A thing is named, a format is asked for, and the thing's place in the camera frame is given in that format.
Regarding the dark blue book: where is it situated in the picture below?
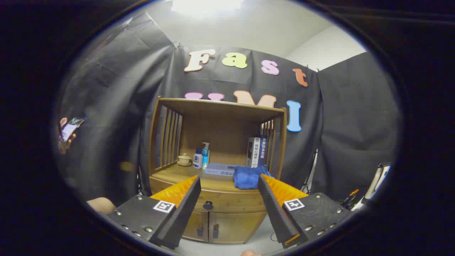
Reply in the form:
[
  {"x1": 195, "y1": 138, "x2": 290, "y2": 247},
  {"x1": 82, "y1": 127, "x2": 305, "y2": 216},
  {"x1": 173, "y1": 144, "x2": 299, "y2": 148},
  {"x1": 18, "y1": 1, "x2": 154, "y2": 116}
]
[{"x1": 258, "y1": 135, "x2": 268, "y2": 167}]

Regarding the smartphone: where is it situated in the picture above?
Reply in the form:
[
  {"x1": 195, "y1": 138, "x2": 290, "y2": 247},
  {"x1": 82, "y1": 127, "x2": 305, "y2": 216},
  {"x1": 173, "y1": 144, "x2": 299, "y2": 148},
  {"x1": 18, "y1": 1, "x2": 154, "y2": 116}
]
[{"x1": 60, "y1": 117, "x2": 85, "y2": 143}]

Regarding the black stand leg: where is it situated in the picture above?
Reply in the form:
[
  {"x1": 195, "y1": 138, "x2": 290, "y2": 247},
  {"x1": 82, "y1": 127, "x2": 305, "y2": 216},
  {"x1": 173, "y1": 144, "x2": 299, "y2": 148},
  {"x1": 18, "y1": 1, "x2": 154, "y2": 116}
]
[{"x1": 300, "y1": 149, "x2": 319, "y2": 194}]

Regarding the orange black tool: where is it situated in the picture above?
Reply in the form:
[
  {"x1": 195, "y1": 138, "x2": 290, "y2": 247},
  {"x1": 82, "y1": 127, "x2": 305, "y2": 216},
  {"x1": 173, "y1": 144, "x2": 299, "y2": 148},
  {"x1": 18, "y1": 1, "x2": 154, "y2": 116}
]
[{"x1": 341, "y1": 189, "x2": 359, "y2": 210}]

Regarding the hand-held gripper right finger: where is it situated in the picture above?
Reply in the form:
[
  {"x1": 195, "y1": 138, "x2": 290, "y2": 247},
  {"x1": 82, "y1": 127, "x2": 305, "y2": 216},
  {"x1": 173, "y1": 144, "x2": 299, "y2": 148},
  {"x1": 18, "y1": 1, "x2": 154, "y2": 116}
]
[{"x1": 257, "y1": 174, "x2": 353, "y2": 249}]

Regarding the wooden cabinet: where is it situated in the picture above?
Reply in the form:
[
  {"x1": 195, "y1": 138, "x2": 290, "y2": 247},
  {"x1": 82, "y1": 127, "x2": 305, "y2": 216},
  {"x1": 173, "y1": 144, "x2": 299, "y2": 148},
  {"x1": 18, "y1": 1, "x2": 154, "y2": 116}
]
[{"x1": 148, "y1": 97, "x2": 288, "y2": 245}]

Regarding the wooden countertop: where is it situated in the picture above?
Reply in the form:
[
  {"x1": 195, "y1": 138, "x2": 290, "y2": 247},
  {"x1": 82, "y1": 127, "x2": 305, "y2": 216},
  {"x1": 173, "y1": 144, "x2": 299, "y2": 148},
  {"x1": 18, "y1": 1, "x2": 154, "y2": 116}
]
[{"x1": 151, "y1": 164, "x2": 281, "y2": 194}]

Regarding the blue towel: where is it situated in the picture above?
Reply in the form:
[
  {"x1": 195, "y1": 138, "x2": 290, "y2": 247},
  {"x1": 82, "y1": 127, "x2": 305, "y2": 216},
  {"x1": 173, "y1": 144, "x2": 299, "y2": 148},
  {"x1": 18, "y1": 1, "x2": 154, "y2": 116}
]
[{"x1": 233, "y1": 165, "x2": 274, "y2": 190}]

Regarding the wooden cabinet door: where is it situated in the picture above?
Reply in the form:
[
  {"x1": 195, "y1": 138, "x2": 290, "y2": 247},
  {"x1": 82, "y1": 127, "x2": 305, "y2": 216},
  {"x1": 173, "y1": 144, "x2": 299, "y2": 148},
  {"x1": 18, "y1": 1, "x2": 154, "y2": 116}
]
[
  {"x1": 182, "y1": 209, "x2": 211, "y2": 243},
  {"x1": 209, "y1": 212, "x2": 268, "y2": 245}
]

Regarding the wooden drawer with black knob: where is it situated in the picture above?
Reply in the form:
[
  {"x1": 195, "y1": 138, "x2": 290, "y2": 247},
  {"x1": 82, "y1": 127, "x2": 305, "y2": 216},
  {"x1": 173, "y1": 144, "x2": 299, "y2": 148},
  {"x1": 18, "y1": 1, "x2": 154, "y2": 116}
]
[{"x1": 149, "y1": 177, "x2": 269, "y2": 214}]

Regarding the flat white book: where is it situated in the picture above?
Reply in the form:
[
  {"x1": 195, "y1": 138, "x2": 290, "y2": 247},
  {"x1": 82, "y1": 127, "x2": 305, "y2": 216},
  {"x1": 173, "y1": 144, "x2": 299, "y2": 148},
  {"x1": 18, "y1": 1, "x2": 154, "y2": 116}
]
[{"x1": 204, "y1": 163, "x2": 239, "y2": 176}]

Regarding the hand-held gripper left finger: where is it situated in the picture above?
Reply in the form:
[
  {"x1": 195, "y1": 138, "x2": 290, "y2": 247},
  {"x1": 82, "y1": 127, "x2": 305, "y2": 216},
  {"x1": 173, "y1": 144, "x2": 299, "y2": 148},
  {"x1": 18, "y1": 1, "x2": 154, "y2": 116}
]
[{"x1": 107, "y1": 175, "x2": 202, "y2": 250}]

